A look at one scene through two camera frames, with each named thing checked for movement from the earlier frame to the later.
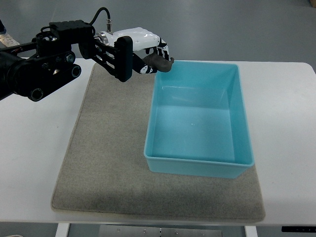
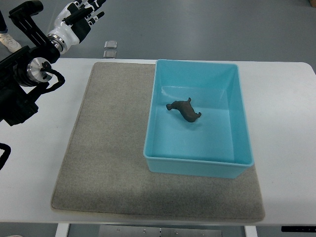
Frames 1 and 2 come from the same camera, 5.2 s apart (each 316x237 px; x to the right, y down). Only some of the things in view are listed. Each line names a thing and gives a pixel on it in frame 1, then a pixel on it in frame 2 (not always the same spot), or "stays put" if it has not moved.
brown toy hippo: x=161 y=63 to x=185 y=109
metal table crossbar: x=154 y=231 stays put
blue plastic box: x=197 y=123 stays put
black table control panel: x=298 y=229 stays put
